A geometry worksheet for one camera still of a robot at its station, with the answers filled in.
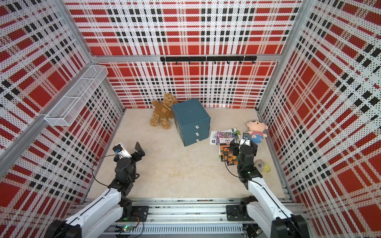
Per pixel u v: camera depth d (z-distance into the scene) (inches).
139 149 30.1
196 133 36.6
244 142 26.8
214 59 34.9
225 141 38.9
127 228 27.3
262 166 33.1
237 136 40.9
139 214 29.0
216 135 41.1
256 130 39.6
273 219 16.5
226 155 36.7
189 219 28.9
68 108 27.9
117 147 27.0
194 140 38.8
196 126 34.0
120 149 26.8
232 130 41.9
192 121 33.0
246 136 27.6
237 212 28.4
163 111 43.6
